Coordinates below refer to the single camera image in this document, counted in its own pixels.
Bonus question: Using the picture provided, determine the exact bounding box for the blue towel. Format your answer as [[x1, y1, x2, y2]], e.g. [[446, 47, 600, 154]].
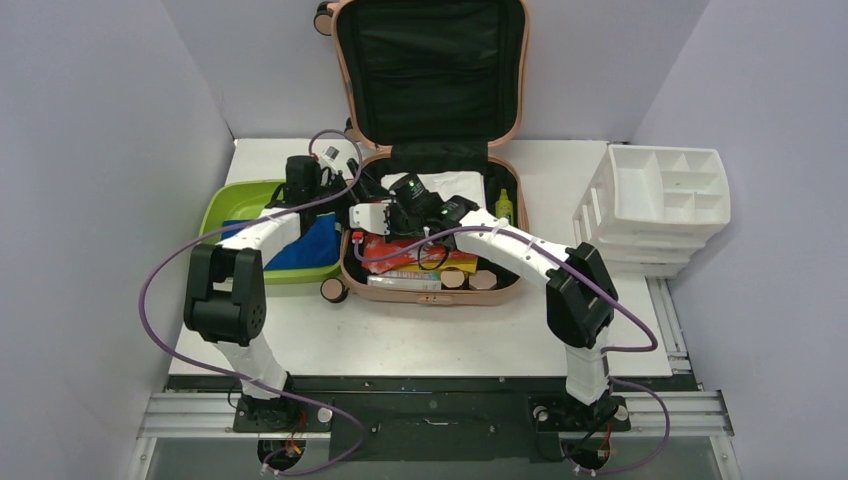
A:
[[218, 213, 341, 271]]

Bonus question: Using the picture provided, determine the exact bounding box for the green plastic tray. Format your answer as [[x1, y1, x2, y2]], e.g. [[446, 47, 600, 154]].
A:
[[200, 179, 340, 285]]

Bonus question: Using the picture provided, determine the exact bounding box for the pink hard-shell suitcase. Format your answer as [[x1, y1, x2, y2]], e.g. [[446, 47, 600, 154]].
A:
[[312, 0, 532, 307]]

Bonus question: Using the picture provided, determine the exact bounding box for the white plastic drawer organizer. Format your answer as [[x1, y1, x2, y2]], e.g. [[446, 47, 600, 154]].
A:
[[572, 144, 731, 278]]

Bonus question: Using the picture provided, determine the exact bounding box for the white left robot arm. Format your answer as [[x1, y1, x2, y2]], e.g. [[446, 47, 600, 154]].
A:
[[184, 155, 348, 430]]

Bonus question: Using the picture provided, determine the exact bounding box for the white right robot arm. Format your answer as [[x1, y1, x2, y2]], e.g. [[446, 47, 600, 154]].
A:
[[387, 174, 618, 427]]

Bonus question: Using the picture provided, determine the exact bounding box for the red snack bag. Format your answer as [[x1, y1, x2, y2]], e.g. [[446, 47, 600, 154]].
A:
[[361, 233, 461, 274]]

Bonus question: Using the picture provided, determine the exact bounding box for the white toothpaste box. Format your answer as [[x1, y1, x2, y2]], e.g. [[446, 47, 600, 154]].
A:
[[367, 271, 442, 291]]

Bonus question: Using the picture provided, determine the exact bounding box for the yellow flat box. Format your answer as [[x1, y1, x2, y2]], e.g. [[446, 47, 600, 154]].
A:
[[404, 256, 478, 274]]

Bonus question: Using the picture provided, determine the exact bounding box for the octagonal pink jar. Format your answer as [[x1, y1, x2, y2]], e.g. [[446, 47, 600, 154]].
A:
[[468, 270, 498, 291]]

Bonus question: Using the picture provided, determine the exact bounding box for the small green bottle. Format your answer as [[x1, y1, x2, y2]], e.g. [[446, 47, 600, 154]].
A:
[[495, 189, 515, 225]]

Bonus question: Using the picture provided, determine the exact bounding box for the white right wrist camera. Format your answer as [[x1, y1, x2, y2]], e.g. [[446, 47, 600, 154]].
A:
[[348, 201, 390, 236]]

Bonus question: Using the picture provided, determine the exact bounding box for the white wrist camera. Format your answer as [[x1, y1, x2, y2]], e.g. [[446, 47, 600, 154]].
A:
[[348, 201, 390, 236], [318, 146, 345, 172]]

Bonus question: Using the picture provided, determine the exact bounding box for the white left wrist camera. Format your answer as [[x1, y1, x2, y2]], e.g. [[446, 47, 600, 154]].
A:
[[318, 146, 345, 172]]

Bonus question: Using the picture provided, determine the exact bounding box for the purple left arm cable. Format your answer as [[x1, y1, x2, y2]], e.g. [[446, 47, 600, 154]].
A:
[[137, 129, 368, 478]]

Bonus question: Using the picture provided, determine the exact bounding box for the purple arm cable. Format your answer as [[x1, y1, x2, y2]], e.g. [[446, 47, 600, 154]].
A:
[[137, 129, 368, 478], [351, 226, 672, 478]]

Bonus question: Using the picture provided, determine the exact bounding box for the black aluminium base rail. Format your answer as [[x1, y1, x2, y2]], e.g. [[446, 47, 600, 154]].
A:
[[128, 378, 742, 479]]

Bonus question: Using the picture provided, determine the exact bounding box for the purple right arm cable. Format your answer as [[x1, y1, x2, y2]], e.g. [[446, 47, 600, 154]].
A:
[[351, 226, 672, 478]]

